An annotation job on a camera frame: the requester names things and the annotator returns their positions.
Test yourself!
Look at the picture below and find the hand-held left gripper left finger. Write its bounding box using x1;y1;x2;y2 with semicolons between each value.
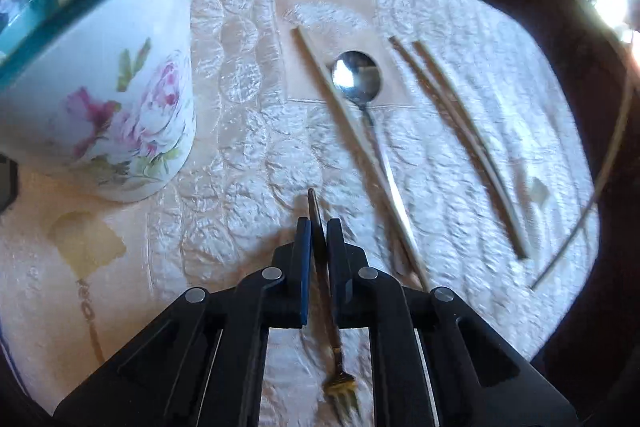
52;217;313;427

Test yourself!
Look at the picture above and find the black smartphone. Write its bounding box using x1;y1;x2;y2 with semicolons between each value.
0;157;20;214

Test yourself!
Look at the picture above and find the white floral utensil holder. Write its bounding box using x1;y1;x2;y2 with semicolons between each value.
0;0;197;204

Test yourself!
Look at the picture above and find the dark brown wooden chopstick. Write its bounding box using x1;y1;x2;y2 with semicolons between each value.
388;36;526;258

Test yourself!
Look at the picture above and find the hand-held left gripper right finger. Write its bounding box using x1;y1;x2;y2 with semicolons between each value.
326;217;581;427

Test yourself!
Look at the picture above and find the metal spoon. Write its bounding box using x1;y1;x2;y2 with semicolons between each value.
330;50;416;278

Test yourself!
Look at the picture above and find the black handled gold fork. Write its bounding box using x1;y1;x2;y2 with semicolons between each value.
306;188;362;420

